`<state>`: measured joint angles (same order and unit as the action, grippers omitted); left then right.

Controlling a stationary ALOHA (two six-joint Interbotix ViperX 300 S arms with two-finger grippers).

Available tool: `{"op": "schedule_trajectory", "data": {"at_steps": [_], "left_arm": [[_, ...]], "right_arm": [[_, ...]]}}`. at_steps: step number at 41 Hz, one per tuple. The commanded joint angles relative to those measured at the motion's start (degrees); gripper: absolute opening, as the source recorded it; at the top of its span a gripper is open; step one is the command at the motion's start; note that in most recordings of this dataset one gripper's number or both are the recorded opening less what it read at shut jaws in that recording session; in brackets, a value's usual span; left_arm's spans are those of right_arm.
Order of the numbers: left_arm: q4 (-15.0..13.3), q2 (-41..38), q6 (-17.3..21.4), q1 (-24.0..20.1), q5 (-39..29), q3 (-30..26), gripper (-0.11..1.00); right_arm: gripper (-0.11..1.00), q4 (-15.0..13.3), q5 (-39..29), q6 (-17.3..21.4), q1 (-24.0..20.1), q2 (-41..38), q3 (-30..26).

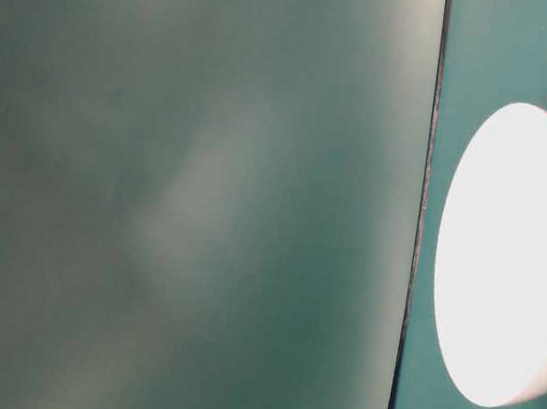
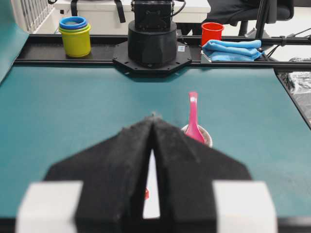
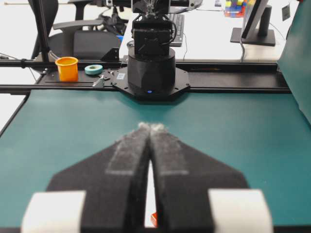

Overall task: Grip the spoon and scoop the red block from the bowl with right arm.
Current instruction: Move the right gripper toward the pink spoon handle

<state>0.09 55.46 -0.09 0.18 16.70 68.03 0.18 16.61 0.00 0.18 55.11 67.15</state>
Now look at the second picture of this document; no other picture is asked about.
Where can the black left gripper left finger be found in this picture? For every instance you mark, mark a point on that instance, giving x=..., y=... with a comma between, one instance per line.
x=94, y=191

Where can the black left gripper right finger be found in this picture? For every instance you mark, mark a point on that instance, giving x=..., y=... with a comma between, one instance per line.
x=202, y=190

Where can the pink plastic spoon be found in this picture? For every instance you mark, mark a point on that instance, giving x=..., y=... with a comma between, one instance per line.
x=193, y=129

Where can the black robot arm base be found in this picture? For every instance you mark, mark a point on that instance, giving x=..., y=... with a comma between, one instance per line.
x=152, y=45

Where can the white bowl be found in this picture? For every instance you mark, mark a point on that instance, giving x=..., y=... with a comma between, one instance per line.
x=151, y=205

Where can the small crackle ceramic cup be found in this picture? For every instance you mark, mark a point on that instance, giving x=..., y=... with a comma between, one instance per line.
x=206, y=136

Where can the blue folded cloth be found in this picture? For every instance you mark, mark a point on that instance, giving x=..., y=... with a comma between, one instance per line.
x=244, y=51

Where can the yellow green stacked cups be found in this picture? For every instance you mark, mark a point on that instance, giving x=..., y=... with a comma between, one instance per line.
x=76, y=42

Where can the red plastic cup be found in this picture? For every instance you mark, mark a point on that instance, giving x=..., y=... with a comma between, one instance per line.
x=211, y=31

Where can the crumpled foil sheet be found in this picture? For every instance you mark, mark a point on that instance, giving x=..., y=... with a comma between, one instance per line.
x=299, y=85

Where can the white storage box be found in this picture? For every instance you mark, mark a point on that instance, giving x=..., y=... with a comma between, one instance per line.
x=195, y=11

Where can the black office chair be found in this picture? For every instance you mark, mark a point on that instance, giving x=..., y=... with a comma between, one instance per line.
x=233, y=11

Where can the black aluminium rail frame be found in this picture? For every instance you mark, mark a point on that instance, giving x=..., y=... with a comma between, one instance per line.
x=49, y=92

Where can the blue ring cup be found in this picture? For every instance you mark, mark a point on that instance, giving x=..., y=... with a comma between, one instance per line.
x=73, y=23

